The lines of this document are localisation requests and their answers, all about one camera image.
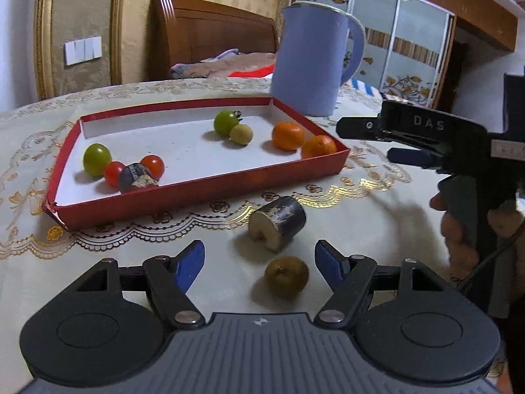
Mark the orange mandarin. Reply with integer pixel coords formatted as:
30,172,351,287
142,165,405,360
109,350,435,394
271,122,305,151
301,135,337,158

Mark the yellow round longan fruit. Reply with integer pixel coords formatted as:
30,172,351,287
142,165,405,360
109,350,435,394
230,124,254,146

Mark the black sugarcane piece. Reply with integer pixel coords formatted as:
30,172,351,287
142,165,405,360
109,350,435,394
248,196,306,252

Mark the green tomato with stem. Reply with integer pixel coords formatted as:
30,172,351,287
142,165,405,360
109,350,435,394
214,110,241,137

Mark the brown longan fruit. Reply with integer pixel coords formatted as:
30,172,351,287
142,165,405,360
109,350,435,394
263,256,310,300

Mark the red cherry tomato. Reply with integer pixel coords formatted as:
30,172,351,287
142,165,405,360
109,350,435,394
140,155,165,181
103,161,125,189

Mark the small green tomato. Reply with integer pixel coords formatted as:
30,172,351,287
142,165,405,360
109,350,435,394
83,143,112,178

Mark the person right hand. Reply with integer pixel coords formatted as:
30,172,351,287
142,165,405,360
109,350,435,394
430,193,524,279

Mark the blue electric kettle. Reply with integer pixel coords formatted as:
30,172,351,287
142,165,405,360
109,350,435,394
270,1,366,118

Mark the sliding door wardrobe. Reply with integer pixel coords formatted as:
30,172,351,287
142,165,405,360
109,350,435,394
293,0,518,108

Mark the colourful striped bedding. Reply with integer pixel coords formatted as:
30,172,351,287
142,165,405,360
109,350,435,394
168,48,395,101

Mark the red shallow cardboard box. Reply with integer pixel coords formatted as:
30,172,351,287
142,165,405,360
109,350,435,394
43,96,349,230

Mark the wooden bed headboard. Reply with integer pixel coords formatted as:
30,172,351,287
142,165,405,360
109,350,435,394
146,0,279,81

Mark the white wall switch panel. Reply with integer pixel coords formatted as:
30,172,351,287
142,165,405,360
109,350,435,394
63,36,102,67

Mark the gold wall frame moulding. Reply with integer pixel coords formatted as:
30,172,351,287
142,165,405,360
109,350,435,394
34,0,124,100

